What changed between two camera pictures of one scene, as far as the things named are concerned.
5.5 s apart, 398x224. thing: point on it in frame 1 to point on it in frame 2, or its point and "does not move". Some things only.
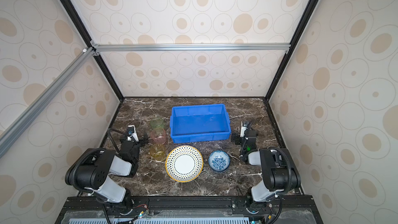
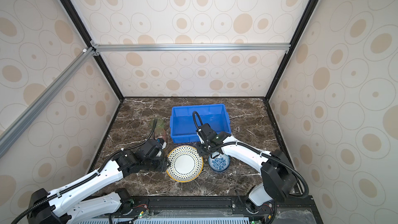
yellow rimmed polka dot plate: [184, 163] does not move
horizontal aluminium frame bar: [97, 48] does not move
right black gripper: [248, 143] to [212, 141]
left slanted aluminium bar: [9, 137] does not move
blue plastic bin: [189, 124] does not move
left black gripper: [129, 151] to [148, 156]
